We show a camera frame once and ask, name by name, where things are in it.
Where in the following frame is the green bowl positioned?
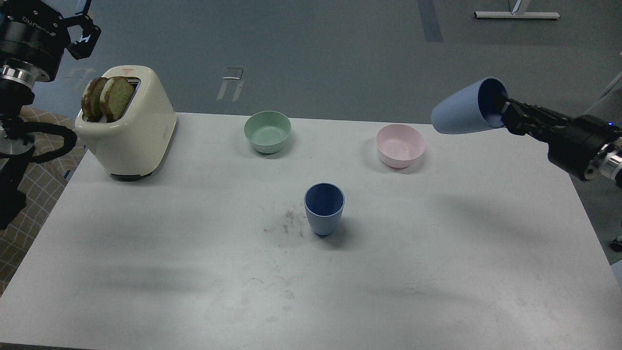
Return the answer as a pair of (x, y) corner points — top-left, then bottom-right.
(243, 111), (292, 154)

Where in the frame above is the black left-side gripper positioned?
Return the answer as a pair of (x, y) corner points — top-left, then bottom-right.
(0, 0), (102, 81)

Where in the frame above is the dark blue cup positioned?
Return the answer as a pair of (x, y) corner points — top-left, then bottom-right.
(303, 182), (345, 236)

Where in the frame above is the front toast slice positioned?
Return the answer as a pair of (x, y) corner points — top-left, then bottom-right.
(99, 77), (134, 123)

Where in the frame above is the cream white toaster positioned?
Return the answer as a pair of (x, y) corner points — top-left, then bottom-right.
(75, 66), (177, 181)

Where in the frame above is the light blue cup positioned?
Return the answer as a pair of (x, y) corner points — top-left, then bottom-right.
(431, 77), (508, 135)

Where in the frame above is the black left-side robot arm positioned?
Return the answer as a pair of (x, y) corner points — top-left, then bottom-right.
(0, 0), (102, 230)

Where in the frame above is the beige checked cloth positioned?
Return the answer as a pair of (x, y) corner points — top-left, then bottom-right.
(0, 107), (86, 295)

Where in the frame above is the black Robotiq right-side gripper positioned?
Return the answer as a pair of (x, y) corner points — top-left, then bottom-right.
(501, 98), (621, 181)

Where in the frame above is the pink bowl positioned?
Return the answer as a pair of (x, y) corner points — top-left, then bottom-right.
(375, 124), (426, 169)

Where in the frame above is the white desk leg base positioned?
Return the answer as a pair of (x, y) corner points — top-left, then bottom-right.
(473, 0), (561, 20)

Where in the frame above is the black right-side robot arm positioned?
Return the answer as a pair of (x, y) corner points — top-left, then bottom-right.
(495, 95), (622, 188)

